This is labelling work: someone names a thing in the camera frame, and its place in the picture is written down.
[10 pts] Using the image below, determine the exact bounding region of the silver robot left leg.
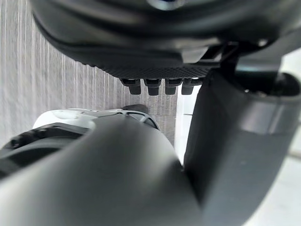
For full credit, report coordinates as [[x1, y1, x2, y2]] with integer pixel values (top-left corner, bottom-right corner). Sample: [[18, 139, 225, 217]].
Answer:
[[0, 104, 161, 179]]

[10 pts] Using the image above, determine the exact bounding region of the white marble kitchen island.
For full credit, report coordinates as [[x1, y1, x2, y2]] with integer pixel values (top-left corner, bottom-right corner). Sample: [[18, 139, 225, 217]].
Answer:
[[173, 82, 200, 165]]

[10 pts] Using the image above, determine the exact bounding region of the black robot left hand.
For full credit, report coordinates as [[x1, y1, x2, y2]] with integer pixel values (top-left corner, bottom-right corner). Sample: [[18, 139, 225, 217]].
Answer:
[[30, 0, 301, 226]]

